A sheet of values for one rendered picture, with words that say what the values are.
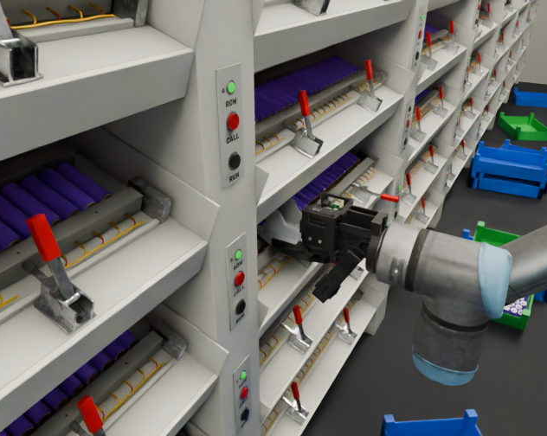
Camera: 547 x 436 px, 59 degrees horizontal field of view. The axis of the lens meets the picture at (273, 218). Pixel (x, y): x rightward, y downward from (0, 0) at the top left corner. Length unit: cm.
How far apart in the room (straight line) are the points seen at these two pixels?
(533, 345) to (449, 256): 91
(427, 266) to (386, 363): 72
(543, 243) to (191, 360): 51
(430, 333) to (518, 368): 76
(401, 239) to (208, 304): 27
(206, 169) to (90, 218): 12
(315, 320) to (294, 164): 40
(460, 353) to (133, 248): 46
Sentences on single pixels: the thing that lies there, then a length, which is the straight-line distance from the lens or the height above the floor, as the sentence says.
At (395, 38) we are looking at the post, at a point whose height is 79.
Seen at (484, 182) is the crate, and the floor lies 3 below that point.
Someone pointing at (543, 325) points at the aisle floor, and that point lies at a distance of 163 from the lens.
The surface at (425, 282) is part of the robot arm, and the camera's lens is 67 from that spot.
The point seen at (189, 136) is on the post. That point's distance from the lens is 48.
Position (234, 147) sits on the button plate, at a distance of 51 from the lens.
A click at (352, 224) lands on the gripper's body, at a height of 60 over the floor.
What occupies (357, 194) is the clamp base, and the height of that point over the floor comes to 50.
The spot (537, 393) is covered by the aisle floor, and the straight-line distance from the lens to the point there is 142.
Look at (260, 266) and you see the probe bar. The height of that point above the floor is 53.
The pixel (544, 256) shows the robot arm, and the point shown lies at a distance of 79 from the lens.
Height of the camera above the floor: 94
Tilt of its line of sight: 28 degrees down
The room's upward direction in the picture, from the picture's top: straight up
